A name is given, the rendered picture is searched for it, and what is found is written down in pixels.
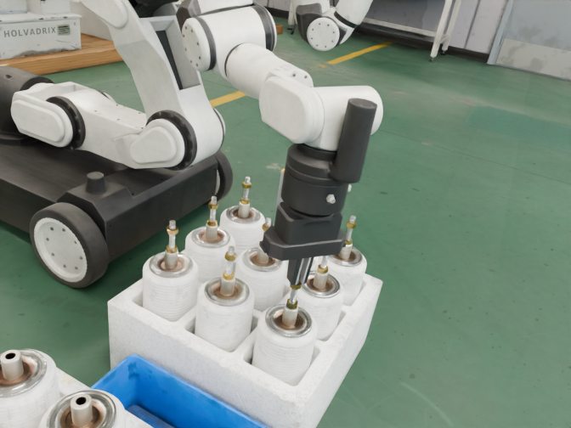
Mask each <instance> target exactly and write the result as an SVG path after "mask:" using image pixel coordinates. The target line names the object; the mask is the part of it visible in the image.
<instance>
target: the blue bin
mask: <svg viewBox="0 0 571 428"><path fill-rule="evenodd" d="M90 389H92V390H101V391H106V392H108V393H109V394H111V395H113V396H114V397H116V398H117V399H118V400H119V401H120V402H121V403H122V406H123V407H124V409H125V410H126V411H128V412H129V413H130V414H132V415H134V416H136V417H137V418H139V419H140V420H142V421H143V422H145V423H146V424H148V425H150V426H152V427H153V428H268V427H267V426H265V425H262V424H260V423H259V422H257V421H255V420H254V419H252V418H250V417H248V416H246V415H245V414H243V413H241V412H240V411H238V410H236V409H234V408H232V407H230V406H229V405H227V404H225V403H223V402H221V401H219V400H218V399H216V398H215V397H212V396H211V395H209V394H207V393H205V392H204V391H202V390H200V389H198V388H197V387H195V386H192V385H191V384H190V383H188V382H186V381H184V380H182V379H180V378H178V377H177V376H176V375H174V374H171V373H169V372H168V371H166V370H165V369H163V368H161V367H159V366H157V365H155V364H154V363H152V362H150V361H149V360H147V359H145V358H142V357H141V356H139V355H137V354H133V355H129V356H128V357H126V358H124V359H123V360H122V361H121V362H120V363H119V364H117V366H115V368H113V369H112V370H111V371H110V372H109V373H107V374H106V375H105V376H104V377H103V378H101V379H100V380H99V381H98V382H97V383H95V384H94V385H93V386H92V387H90Z"/></svg>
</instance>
